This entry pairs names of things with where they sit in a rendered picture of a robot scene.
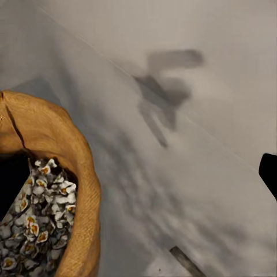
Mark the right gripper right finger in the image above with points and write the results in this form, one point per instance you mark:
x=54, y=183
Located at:
x=268, y=172

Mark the popcorn bag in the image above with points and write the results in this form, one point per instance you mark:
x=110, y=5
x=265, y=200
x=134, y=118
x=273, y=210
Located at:
x=41, y=129

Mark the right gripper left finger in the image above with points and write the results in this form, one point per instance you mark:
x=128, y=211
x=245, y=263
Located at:
x=14, y=171

